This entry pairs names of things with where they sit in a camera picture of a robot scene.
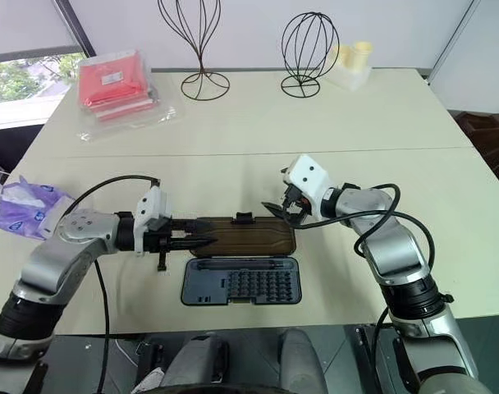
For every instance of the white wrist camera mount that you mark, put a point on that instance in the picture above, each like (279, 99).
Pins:
(309, 174)
(153, 209)

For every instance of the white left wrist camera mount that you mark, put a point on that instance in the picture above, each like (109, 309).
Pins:
(153, 209)

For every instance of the red packets in plastic bag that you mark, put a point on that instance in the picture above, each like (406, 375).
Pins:
(118, 88)

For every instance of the grey rounded robot body part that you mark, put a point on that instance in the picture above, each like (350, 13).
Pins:
(303, 361)
(200, 363)

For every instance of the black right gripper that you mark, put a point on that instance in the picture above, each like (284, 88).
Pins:
(296, 199)

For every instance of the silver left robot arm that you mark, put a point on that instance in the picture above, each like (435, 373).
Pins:
(75, 242)

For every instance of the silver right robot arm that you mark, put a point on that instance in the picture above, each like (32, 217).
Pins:
(393, 254)

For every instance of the dark screwdriver bit case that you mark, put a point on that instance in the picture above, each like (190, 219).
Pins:
(241, 262)

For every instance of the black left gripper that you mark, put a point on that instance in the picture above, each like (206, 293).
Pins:
(157, 240)

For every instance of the purple plastic tissue pack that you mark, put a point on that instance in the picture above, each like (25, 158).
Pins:
(26, 207)

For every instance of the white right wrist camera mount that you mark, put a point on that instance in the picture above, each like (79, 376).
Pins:
(309, 174)

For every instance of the white roller window blind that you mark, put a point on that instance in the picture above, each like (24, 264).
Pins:
(28, 26)

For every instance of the white holder with yellow cups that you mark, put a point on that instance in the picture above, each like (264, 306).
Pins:
(352, 63)

